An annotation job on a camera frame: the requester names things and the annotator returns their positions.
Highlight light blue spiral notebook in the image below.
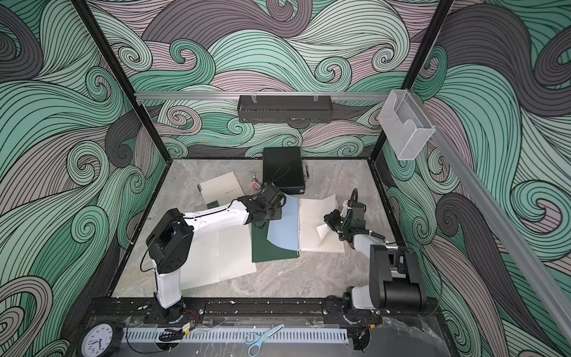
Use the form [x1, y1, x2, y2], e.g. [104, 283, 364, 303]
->
[267, 195, 345, 254]

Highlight beige spiral notebook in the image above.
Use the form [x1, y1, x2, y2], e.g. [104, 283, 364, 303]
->
[197, 172, 244, 209]

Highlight dark green spiral notebook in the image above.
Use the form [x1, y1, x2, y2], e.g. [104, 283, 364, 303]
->
[251, 221, 299, 263]

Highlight torn white lined page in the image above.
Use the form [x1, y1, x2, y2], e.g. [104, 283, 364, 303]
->
[181, 232, 220, 290]

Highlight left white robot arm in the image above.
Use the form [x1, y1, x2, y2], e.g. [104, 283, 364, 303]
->
[146, 183, 287, 310]

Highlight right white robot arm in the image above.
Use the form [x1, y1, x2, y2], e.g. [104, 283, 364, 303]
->
[324, 189, 428, 312]

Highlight black case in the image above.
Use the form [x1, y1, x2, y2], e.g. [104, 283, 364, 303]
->
[263, 147, 306, 195]

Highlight blue scissors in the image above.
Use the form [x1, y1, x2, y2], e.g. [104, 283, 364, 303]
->
[245, 324, 285, 357]

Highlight black wall tray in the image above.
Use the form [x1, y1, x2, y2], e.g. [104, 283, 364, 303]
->
[237, 95, 333, 123]

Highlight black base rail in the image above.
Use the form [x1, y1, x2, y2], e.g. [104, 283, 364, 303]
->
[86, 297, 438, 326]

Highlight clear wall holder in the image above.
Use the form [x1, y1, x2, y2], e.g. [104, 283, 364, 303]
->
[378, 89, 435, 161]

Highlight aluminium rail back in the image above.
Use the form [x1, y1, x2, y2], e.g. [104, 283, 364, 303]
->
[134, 91, 390, 103]

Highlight aluminium rail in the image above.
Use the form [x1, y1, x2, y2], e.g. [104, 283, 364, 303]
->
[418, 101, 570, 342]
[134, 91, 390, 103]

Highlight white slotted cable duct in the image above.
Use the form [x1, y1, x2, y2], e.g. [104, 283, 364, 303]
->
[121, 327, 349, 345]

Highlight white wall clock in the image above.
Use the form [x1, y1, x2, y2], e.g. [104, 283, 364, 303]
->
[79, 323, 114, 357]

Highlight aluminium rail right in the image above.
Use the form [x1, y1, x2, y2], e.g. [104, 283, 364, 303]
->
[418, 101, 570, 342]

